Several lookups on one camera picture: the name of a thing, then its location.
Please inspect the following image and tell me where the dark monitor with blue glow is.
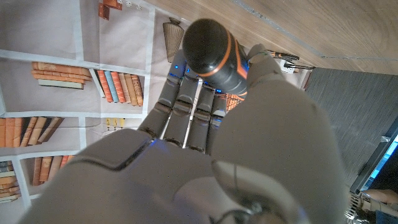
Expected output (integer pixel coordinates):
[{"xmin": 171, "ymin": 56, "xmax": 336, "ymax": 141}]
[{"xmin": 349, "ymin": 124, "xmax": 398, "ymax": 195}]

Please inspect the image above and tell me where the printed bookshelf backdrop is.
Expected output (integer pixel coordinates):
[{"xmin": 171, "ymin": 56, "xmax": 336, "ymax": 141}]
[{"xmin": 0, "ymin": 0, "xmax": 310, "ymax": 224}]

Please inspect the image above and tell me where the seated person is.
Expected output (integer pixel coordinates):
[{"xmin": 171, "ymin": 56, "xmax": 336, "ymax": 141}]
[{"xmin": 360, "ymin": 189, "xmax": 398, "ymax": 224}]

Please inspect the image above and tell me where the black power cord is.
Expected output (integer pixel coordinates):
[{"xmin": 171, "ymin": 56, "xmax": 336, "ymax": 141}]
[{"xmin": 285, "ymin": 62, "xmax": 317, "ymax": 71}]

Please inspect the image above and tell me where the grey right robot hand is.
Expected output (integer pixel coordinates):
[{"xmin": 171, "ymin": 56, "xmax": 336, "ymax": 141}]
[{"xmin": 18, "ymin": 43, "xmax": 349, "ymax": 224}]

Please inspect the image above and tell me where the black orange screwdriver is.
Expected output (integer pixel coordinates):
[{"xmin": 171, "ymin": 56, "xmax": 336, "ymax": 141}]
[{"xmin": 182, "ymin": 17, "xmax": 249, "ymax": 96}]

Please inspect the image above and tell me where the white power strip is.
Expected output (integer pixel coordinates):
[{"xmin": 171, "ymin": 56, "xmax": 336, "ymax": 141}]
[{"xmin": 279, "ymin": 58, "xmax": 297, "ymax": 75}]

